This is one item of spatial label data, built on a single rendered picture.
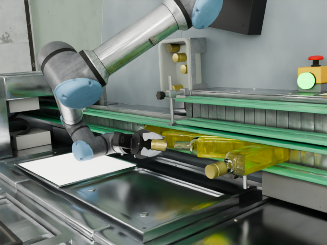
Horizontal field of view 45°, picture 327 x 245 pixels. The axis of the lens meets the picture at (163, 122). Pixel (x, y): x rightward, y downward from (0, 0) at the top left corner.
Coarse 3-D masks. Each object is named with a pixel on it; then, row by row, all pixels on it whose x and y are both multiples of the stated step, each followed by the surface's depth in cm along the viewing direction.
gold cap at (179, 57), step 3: (174, 54) 151; (177, 54) 150; (180, 54) 150; (183, 54) 151; (174, 57) 151; (177, 57) 150; (180, 57) 150; (183, 57) 151; (186, 57) 152; (174, 60) 151; (177, 60) 150; (180, 60) 151; (183, 60) 152
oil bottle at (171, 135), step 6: (162, 132) 134; (168, 132) 133; (174, 132) 131; (180, 132) 131; (186, 132) 130; (192, 132) 129; (168, 138) 132; (174, 138) 130; (180, 138) 129; (186, 138) 127; (192, 138) 125; (168, 144) 133
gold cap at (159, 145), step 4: (152, 140) 124; (156, 140) 124; (160, 140) 124; (164, 140) 124; (152, 144) 124; (156, 144) 123; (160, 144) 123; (164, 144) 123; (152, 148) 124; (156, 148) 124; (160, 148) 123; (164, 148) 126
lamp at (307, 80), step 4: (308, 72) 106; (300, 76) 106; (304, 76) 105; (308, 76) 105; (312, 76) 105; (300, 80) 106; (304, 80) 105; (308, 80) 105; (312, 80) 105; (300, 84) 106; (304, 84) 105; (308, 84) 105; (312, 84) 105; (304, 88) 106; (308, 88) 107
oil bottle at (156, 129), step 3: (144, 126) 152; (147, 126) 150; (150, 126) 149; (153, 126) 147; (156, 126) 146; (147, 129) 150; (150, 129) 149; (153, 129) 148; (156, 129) 146; (159, 129) 145; (162, 129) 143; (165, 129) 142; (168, 129) 140; (174, 129) 138; (156, 132) 146; (159, 132) 145
